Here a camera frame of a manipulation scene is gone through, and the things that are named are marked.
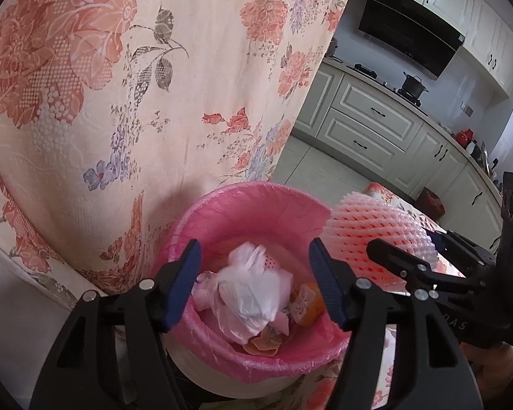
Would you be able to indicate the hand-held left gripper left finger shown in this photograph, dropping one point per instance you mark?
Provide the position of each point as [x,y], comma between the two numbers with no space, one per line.
[181,286]

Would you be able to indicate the steel pressure cooker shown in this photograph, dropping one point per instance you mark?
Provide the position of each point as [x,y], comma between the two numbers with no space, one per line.
[332,47]

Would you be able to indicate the black range hood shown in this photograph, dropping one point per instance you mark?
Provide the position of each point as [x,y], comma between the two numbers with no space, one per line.
[410,30]

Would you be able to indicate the white kitchen base cabinets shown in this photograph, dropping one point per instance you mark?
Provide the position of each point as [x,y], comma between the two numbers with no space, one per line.
[367,111]

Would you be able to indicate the black cooking pot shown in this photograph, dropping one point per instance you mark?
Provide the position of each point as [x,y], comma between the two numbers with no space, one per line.
[412,85]

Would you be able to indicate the black gas stove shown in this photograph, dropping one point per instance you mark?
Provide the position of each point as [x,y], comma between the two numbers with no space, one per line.
[363,68]

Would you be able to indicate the dark floor bin red bag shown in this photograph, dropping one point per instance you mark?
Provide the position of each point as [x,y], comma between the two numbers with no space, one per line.
[429,203]

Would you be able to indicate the floral curtain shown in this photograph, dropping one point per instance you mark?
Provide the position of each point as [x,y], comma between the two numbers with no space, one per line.
[111,94]

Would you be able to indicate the white upper kitchen cabinets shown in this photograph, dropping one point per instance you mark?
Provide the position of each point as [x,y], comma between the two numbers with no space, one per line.
[483,21]

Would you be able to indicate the person's right hand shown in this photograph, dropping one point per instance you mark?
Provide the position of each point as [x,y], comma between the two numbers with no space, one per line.
[496,367]

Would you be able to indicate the red kettle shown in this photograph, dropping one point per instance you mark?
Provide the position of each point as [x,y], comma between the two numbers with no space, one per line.
[464,136]

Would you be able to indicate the white plastic bag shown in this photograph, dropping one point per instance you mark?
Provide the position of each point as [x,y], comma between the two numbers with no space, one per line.
[248,299]

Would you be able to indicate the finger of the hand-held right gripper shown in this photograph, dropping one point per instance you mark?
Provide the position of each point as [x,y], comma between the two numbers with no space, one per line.
[457,243]
[393,258]

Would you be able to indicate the pink foam fruit net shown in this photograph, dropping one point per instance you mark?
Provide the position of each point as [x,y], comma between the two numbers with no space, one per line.
[367,222]
[270,261]

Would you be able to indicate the pink lined waste bin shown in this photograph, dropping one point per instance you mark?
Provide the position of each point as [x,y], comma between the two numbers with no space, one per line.
[222,205]

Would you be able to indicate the wall socket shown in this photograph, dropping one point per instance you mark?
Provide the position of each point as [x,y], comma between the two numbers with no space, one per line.
[467,109]

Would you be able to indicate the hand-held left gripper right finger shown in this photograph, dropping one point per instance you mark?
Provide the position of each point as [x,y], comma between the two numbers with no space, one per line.
[327,286]

